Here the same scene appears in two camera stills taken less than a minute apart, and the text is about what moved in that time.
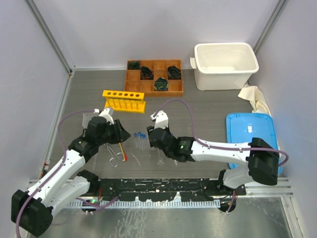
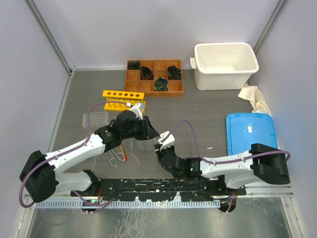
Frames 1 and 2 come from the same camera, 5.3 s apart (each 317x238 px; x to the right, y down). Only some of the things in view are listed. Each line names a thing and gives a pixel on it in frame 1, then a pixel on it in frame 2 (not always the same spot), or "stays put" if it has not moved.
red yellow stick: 125,155 stays put
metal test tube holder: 113,160 stays put
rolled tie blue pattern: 174,73 stays put
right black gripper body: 168,153 to 171,149
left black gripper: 121,135 to 148,132
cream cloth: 258,103 stays put
